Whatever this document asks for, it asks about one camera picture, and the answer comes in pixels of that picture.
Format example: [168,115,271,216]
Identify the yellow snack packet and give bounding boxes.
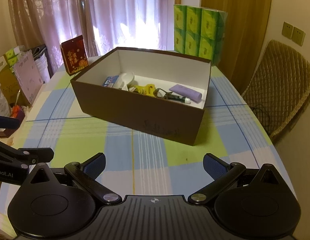
[131,83,155,96]

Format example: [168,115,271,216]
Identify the thin black cable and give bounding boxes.
[249,104,268,121]

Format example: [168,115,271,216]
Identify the wall socket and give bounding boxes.
[281,21,293,39]
[292,27,306,46]

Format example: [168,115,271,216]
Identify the quilted tan chair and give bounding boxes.
[241,39,310,141]

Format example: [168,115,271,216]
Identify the brown curtain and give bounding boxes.
[201,0,273,88]

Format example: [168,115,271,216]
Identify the bundle of green tissue packs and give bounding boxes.
[173,4,228,67]

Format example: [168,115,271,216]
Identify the purple paper bag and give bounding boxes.
[13,50,44,106]

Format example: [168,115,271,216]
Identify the green tissue boxes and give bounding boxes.
[5,46,23,66]

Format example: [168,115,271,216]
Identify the checked cloth desktop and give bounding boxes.
[0,62,291,207]

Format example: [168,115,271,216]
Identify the octagonal brown box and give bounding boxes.
[0,106,26,138]

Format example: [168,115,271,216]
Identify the large brown cardboard box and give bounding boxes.
[70,46,212,146]

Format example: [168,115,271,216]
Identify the pink sheer curtain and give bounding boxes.
[7,0,203,81]

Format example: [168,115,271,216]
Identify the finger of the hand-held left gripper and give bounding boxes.
[0,113,21,131]
[0,139,55,167]

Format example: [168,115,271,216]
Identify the dark tube white cap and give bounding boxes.
[167,92,192,104]

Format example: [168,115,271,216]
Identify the red gift box gold print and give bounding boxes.
[60,35,89,76]

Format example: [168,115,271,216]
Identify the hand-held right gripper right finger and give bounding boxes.
[188,152,283,204]

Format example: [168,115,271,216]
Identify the brown hair claw clip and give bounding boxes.
[153,88,171,98]

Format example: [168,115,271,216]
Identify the white paper bag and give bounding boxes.
[32,44,51,83]

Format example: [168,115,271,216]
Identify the white shallow dish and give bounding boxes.
[117,71,136,91]

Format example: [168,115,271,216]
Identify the purple tube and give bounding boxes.
[168,83,203,102]

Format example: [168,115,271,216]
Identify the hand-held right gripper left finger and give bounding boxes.
[27,152,122,205]

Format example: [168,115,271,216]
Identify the blue packet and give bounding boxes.
[102,75,122,88]

